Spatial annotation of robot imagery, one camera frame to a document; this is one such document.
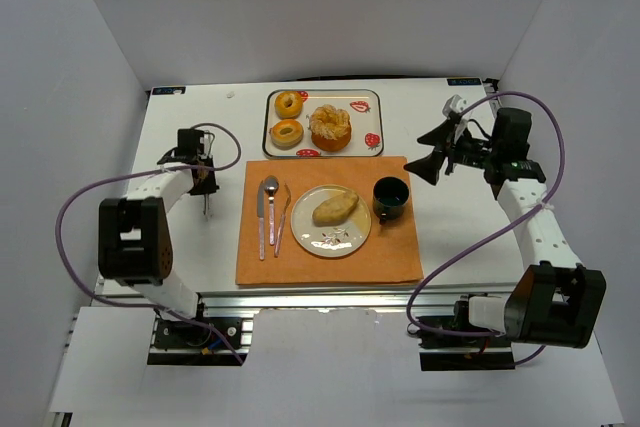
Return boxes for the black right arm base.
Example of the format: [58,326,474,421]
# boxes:
[407,295,515,372]

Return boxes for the metal serving tongs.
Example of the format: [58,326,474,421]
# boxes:
[201,130,218,220]

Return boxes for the far glazed bagel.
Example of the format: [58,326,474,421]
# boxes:
[274,91,304,119]

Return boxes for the pink handled spoon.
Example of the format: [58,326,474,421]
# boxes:
[264,175,279,246]

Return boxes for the oblong golden bread roll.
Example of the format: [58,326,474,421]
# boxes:
[312,191,359,226]

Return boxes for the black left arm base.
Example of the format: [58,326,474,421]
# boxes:
[147,306,255,367]

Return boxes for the dark green mug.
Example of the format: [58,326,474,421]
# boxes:
[372,177,410,225]

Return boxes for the pink handled fork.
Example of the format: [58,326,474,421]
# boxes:
[274,182,291,258]

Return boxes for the glazed bagel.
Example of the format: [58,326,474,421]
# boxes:
[274,91,304,119]
[270,119,304,150]

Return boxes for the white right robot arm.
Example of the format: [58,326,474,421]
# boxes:
[404,108,606,348]

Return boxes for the pink handled knife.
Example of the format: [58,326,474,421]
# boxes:
[256,181,265,261]

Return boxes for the sugar crusted round bread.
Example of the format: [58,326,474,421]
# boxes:
[309,104,352,152]

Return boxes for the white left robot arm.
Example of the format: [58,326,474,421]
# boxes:
[98,128,219,319]

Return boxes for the near glazed bagel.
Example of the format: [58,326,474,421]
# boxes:
[270,119,304,150]

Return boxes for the orange cloth placemat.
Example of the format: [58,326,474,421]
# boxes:
[235,156,423,287]

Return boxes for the cream ceramic plate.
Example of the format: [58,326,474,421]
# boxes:
[290,184,372,258]

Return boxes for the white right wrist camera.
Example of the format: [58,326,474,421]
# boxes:
[442,94,467,117]

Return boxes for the strawberry print white tray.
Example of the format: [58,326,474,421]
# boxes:
[262,88,384,159]

